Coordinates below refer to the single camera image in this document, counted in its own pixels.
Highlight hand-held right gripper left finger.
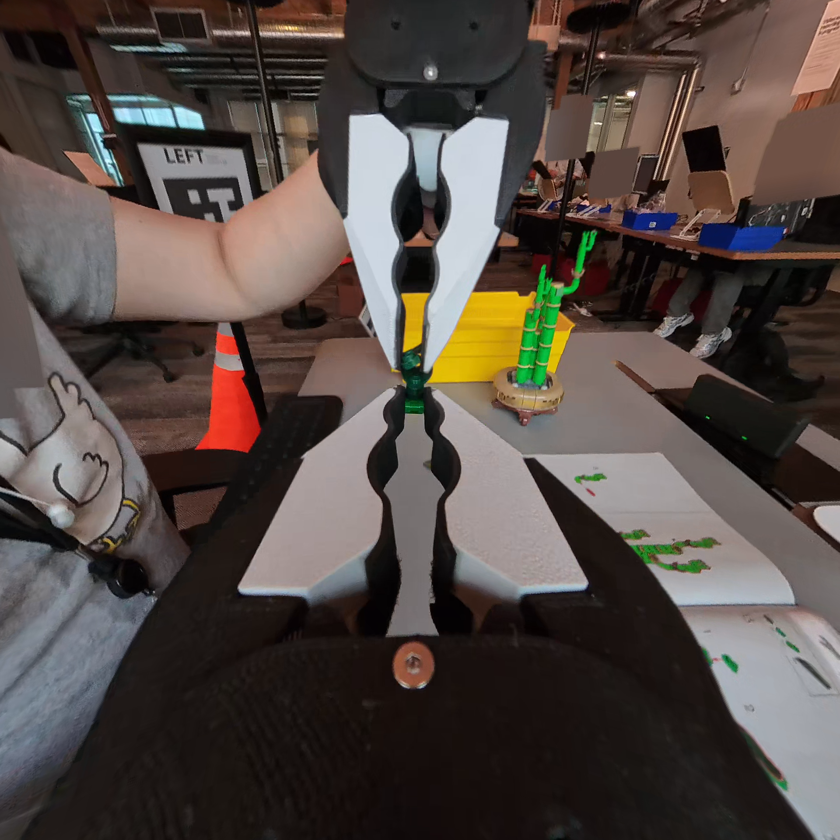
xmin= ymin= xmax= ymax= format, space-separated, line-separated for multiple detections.
xmin=237 ymin=386 xmax=408 ymax=636

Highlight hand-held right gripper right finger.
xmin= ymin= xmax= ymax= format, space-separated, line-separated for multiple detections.
xmin=425 ymin=387 xmax=589 ymax=636

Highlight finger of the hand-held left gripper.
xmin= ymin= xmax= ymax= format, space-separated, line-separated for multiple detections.
xmin=343 ymin=113 xmax=416 ymax=371
xmin=420 ymin=118 xmax=513 ymax=374

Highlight dark green clip piece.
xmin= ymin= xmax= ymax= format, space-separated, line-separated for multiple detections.
xmin=399 ymin=348 xmax=434 ymax=389

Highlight person's left forearm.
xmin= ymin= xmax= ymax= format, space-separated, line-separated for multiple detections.
xmin=110 ymin=152 xmax=352 ymax=324

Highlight black studded pad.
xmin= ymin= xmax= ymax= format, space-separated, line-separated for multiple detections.
xmin=222 ymin=394 xmax=344 ymax=529

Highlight yellow plastic bin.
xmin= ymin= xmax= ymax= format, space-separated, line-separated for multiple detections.
xmin=392 ymin=290 xmax=576 ymax=385

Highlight red plastic bin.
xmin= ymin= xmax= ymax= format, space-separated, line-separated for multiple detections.
xmin=532 ymin=252 xmax=611 ymax=298

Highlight black pole stand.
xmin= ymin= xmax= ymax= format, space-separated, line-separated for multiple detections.
xmin=551 ymin=0 xmax=605 ymax=283
xmin=244 ymin=0 xmax=329 ymax=330

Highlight building instruction booklet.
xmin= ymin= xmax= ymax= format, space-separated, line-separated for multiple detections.
xmin=525 ymin=453 xmax=840 ymax=840

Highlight orange traffic cone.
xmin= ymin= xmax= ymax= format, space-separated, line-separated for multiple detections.
xmin=196 ymin=322 xmax=265 ymax=454

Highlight toy bamboo plant model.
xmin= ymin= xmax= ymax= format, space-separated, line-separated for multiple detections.
xmin=492 ymin=230 xmax=599 ymax=427

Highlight black framed marker sign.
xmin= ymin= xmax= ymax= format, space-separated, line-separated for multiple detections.
xmin=123 ymin=125 xmax=263 ymax=224

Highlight black device with green lights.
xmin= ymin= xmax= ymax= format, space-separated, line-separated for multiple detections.
xmin=682 ymin=374 xmax=829 ymax=460

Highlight grey printed shirt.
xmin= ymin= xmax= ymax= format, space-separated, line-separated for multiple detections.
xmin=0 ymin=147 xmax=194 ymax=840

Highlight long wooden desk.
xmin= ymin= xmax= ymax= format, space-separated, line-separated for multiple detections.
xmin=514 ymin=209 xmax=840 ymax=263

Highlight black lanyard clip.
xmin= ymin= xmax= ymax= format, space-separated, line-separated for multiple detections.
xmin=87 ymin=556 xmax=156 ymax=599

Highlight white cable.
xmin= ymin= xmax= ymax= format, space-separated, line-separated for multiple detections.
xmin=0 ymin=486 xmax=76 ymax=528

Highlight black neck strap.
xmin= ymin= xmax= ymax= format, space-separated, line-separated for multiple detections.
xmin=0 ymin=499 xmax=89 ymax=553

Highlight white wall poster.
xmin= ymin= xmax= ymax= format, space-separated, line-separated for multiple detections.
xmin=791 ymin=0 xmax=840 ymax=97

